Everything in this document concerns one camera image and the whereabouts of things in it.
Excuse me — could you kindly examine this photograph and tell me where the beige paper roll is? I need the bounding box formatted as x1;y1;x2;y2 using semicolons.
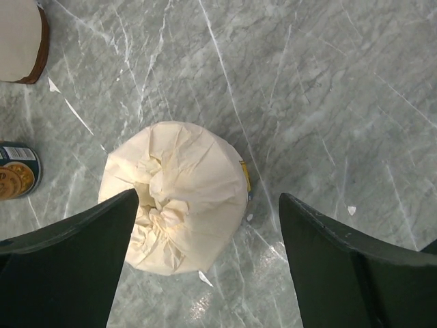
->
1;0;50;84

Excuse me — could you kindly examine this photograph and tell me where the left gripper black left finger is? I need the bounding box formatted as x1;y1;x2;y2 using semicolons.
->
1;189;139;327

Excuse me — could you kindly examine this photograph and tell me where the printed paper roll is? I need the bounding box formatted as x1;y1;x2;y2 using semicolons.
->
98;121;251;275

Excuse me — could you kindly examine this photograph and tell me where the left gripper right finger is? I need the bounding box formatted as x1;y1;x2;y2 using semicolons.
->
279;193;436;327

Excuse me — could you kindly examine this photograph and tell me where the food tin can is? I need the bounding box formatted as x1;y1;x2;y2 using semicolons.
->
1;140;42;201

